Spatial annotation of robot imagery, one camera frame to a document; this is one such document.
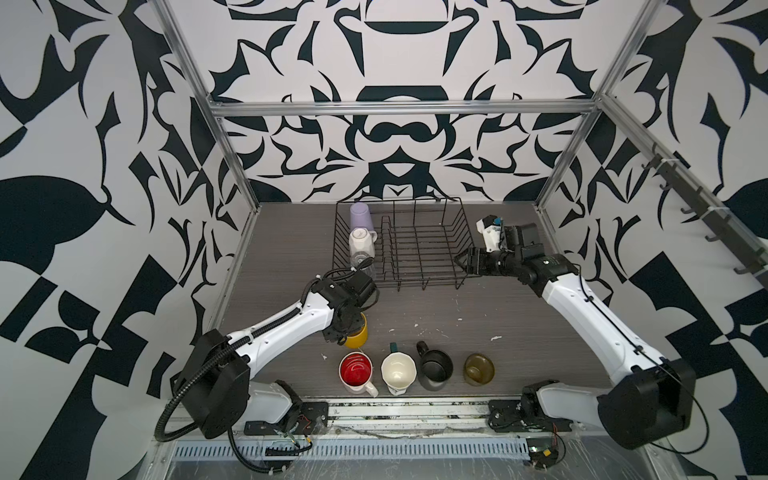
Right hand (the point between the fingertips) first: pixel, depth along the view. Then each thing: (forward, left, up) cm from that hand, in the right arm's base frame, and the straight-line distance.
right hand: (463, 254), depth 80 cm
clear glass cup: (+6, +29, -10) cm, 31 cm away
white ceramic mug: (+11, +29, -8) cm, 32 cm away
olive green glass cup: (-24, -4, -19) cm, 31 cm away
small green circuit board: (-41, -16, -22) cm, 49 cm away
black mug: (-23, +7, -20) cm, 31 cm away
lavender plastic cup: (+20, +29, -7) cm, 36 cm away
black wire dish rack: (+18, +9, -18) cm, 27 cm away
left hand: (-13, +31, -13) cm, 36 cm away
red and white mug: (-24, +29, -20) cm, 43 cm away
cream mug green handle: (-24, +17, -20) cm, 35 cm away
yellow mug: (-16, +28, -18) cm, 37 cm away
